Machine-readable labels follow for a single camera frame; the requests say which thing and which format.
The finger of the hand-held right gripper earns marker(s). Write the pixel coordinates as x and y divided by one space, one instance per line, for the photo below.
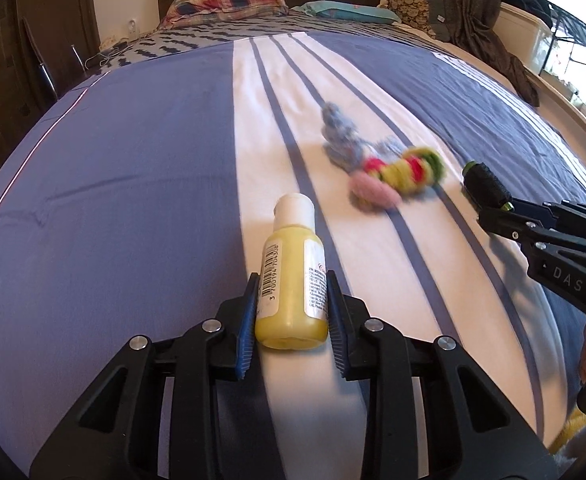
503 225
573 215

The plaid pillow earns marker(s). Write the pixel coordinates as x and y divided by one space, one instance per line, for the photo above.
223 2

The zebra patterned blanket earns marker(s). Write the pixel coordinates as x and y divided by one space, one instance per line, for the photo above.
198 35

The colourful knitted caterpillar toy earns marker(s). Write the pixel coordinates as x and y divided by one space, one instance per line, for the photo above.
403 172

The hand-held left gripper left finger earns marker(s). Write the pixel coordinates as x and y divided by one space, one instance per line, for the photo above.
247 330

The blue white striped bedsheet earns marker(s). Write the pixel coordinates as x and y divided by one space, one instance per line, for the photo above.
123 185

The yellow fluffy rug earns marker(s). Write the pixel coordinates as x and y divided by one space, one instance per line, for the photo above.
568 435

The brown curtain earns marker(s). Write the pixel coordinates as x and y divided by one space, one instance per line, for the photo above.
478 0

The blue knitted toy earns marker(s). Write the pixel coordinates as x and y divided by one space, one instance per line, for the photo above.
340 135

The grey green cushion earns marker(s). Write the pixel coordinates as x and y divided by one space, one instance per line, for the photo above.
440 20

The brown patterned cushion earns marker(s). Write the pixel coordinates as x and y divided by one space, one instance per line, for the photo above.
413 5

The teal pillow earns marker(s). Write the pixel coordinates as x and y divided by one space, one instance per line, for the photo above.
343 10

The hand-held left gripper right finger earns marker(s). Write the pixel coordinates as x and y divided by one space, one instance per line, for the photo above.
337 330

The black folding rack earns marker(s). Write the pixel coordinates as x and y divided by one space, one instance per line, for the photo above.
573 25

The black thread spool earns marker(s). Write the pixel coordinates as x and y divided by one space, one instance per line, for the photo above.
485 185

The yellow plastic bottle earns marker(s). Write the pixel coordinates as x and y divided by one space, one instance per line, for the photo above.
290 290

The white storage box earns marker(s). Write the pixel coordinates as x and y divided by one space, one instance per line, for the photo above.
523 35

